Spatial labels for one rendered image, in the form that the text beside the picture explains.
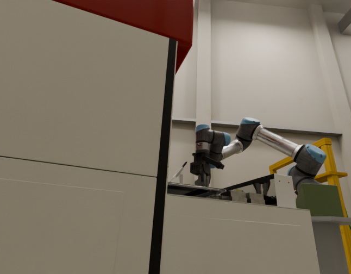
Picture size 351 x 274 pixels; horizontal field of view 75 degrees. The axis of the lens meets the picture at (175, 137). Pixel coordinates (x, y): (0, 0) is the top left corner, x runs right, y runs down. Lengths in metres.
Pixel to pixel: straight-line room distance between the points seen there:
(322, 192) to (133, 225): 1.10
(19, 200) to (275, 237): 0.74
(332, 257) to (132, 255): 1.05
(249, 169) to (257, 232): 3.85
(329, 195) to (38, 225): 1.27
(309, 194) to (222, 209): 0.67
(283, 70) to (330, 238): 5.14
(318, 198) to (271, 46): 5.48
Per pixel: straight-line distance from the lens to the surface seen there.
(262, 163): 4.82
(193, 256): 0.74
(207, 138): 1.22
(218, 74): 5.51
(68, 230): 0.48
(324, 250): 1.36
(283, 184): 1.05
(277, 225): 0.91
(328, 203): 1.41
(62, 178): 0.49
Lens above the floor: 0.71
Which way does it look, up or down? 23 degrees up
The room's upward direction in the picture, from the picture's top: 4 degrees clockwise
